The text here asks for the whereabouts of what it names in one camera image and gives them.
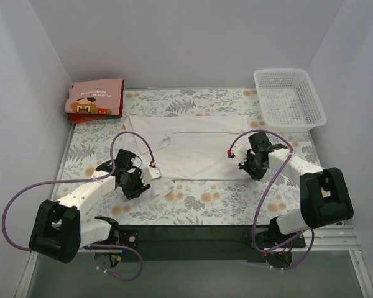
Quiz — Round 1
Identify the white t shirt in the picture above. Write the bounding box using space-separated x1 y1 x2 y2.
124 115 248 205

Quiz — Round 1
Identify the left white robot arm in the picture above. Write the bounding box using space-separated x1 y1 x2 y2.
29 149 162 263

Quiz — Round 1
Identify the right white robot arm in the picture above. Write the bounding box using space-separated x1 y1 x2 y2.
228 130 354 252

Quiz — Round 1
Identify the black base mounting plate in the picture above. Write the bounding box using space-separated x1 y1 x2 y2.
99 225 291 263

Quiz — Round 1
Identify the floral patterned table mat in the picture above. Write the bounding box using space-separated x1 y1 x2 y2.
49 88 335 226

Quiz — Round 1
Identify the white plastic mesh basket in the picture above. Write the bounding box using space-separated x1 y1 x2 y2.
254 68 326 133

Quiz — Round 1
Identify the folded red t shirt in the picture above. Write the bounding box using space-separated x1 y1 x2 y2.
67 79 126 124

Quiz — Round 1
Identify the folded pink printed t shirt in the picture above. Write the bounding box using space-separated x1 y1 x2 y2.
64 79 125 116

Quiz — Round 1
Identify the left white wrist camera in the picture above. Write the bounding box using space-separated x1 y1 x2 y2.
140 162 162 186

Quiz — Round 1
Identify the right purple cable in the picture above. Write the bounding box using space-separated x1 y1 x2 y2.
227 129 315 271

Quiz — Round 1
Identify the purple cable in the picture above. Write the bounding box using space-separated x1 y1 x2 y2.
2 131 158 282
227 129 315 271

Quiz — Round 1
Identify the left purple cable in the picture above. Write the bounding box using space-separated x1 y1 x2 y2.
2 131 158 282

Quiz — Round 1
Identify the aluminium extrusion rail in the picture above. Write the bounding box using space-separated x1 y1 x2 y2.
16 225 373 297

